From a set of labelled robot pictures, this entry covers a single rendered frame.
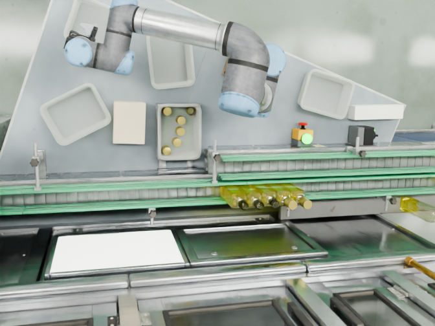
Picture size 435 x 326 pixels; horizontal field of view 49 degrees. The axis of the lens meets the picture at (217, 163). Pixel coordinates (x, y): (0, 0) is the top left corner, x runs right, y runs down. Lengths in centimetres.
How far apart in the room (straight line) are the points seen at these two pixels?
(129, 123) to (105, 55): 51
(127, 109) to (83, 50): 52
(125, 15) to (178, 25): 16
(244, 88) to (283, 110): 80
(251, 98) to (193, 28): 25
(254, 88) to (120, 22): 43
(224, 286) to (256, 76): 61
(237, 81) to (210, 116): 70
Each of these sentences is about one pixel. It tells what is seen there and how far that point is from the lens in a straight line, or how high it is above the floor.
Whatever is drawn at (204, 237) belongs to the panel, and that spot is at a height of 108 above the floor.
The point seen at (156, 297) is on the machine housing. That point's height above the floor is 143.
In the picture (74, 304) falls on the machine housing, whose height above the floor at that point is 143.
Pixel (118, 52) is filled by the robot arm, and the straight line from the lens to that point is 142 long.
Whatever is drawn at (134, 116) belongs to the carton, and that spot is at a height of 83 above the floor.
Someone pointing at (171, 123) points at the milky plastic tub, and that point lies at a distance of 194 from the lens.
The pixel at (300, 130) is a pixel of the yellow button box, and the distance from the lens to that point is 204.
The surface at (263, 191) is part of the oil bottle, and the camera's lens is 178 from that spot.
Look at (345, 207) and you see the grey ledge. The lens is 215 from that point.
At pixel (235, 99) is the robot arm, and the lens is 130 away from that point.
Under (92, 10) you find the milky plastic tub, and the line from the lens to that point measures 194.
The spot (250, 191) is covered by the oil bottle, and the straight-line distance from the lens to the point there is 177.
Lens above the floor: 268
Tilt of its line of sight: 72 degrees down
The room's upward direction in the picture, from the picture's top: 129 degrees clockwise
